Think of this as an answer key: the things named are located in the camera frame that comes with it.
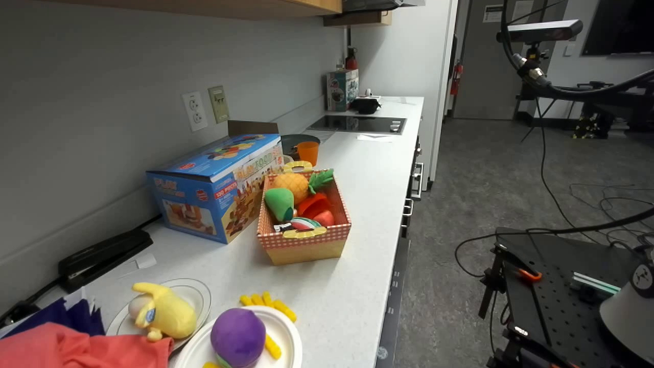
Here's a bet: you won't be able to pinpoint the orange plush fruit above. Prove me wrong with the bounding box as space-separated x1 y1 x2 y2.
273 171 308 202

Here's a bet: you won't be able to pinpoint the orange plastic cup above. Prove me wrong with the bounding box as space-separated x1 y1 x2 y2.
296 140 318 164

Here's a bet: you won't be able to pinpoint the green plush vegetable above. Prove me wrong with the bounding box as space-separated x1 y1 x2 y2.
264 187 294 223

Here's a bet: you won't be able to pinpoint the black induction cooktop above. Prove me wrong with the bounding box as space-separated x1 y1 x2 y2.
311 117 404 135

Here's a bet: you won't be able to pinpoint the checkered cardboard toy basket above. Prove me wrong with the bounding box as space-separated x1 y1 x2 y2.
255 169 351 264

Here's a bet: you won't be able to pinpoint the black pot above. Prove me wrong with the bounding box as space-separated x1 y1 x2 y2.
349 94 380 114

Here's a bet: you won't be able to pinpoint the teal product box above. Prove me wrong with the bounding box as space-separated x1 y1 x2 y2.
325 70 355 113

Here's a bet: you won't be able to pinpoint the blue toy food box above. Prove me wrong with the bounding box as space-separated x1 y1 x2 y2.
146 132 284 244

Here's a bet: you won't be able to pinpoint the yellow toy fries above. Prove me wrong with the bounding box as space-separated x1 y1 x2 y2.
238 292 299 323

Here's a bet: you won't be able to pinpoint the white paper plate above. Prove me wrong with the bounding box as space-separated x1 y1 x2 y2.
170 306 303 368

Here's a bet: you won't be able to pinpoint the purple plush eggplant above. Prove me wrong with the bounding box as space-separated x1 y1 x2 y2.
211 308 265 368

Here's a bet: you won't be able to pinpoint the yellow plush toy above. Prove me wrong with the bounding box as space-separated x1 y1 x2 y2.
128 282 198 341

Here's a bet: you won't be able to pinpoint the clear glass plate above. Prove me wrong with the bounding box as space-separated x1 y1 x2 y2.
107 277 211 352

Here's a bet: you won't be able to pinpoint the black perforated robot table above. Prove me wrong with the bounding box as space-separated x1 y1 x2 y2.
479 228 654 368

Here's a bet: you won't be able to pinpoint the black stapler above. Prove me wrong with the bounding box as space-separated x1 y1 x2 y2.
58 228 154 292

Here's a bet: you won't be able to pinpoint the purple cloth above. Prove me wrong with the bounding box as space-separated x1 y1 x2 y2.
9 298 107 335

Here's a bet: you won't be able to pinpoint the red cloth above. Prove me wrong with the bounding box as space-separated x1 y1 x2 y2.
0 323 172 368

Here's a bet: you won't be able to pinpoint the beige wall switch plate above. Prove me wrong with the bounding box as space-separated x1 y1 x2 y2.
209 85 228 122

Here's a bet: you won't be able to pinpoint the white wall outlet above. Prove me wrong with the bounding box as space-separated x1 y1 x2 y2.
182 92 209 131

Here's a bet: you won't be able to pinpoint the black floor cable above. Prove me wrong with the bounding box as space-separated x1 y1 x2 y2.
451 94 654 281

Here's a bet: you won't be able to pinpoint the camera on stand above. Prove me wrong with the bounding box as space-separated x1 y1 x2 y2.
498 19 582 87

